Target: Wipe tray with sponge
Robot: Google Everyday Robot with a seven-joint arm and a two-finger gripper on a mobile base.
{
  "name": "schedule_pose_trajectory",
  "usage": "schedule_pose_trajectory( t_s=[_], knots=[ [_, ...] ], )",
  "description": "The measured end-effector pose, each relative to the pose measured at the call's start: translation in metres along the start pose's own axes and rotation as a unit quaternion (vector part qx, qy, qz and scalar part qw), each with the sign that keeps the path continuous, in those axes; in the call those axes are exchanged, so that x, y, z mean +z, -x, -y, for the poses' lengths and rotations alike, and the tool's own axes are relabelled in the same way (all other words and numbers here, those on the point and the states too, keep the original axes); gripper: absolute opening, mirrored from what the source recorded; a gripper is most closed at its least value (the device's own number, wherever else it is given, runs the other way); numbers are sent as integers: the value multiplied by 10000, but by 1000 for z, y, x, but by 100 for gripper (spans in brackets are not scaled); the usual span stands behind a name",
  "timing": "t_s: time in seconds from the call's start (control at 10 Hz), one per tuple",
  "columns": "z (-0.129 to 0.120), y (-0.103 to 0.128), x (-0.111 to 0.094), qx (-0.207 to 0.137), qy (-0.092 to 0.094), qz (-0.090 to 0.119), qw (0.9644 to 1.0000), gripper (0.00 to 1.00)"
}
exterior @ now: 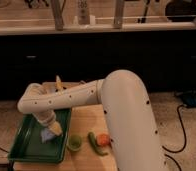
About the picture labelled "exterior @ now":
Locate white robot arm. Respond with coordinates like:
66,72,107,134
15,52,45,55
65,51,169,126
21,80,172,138
18,70,169,171

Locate yellow banana toy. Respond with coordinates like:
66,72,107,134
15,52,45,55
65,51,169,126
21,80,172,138
56,75,63,91

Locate green plastic tray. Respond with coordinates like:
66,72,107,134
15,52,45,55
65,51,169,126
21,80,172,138
8,109,71,163

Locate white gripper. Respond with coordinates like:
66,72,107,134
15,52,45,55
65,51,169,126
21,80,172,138
34,112,62,136

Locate blue black foot pedal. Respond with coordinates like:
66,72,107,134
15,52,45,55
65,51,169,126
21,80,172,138
177,91,196,108

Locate green chili pepper toy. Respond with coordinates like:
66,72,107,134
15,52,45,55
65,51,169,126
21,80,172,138
87,132,108,156

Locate orange carrot toy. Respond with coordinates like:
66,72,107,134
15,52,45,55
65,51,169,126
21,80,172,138
96,134,110,147

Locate small green cup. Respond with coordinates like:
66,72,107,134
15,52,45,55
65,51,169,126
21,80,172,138
67,135,82,152

